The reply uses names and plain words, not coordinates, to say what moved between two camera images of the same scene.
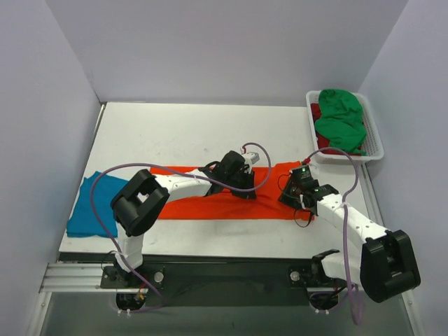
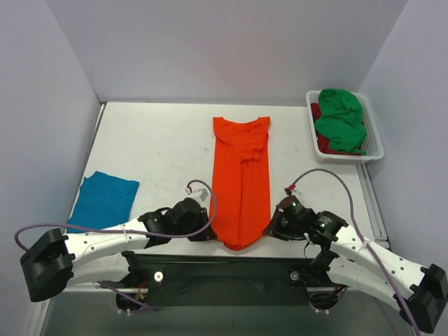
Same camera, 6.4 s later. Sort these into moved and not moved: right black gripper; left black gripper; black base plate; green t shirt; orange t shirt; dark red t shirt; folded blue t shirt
Moved: orange t shirt; right black gripper; left black gripper
Not moved: dark red t shirt; green t shirt; black base plate; folded blue t shirt
